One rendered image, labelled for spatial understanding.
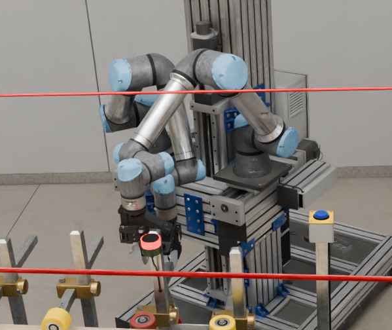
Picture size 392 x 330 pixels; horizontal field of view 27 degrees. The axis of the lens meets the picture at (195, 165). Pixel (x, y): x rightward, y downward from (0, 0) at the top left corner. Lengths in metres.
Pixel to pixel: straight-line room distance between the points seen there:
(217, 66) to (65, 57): 2.74
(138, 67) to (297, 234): 1.76
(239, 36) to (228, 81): 0.54
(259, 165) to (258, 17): 0.60
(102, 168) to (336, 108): 1.60
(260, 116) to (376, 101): 2.44
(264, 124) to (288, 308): 1.19
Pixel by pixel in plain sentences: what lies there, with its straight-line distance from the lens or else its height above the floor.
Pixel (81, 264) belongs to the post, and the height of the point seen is 1.05.
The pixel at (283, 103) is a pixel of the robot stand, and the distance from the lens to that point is 3.41.
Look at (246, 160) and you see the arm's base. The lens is 3.05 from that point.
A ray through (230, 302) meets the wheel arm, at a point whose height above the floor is 0.85.
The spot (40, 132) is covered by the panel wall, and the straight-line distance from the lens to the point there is 5.52.
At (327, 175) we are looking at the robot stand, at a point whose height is 0.95.
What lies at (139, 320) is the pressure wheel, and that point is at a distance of 2.57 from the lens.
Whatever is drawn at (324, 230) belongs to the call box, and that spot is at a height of 1.20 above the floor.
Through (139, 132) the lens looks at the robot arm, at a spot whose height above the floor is 1.38.
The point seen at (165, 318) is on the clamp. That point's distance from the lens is 2.65.
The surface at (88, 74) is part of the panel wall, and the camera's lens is 5.27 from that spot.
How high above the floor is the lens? 2.39
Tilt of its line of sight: 25 degrees down
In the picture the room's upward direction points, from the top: 5 degrees counter-clockwise
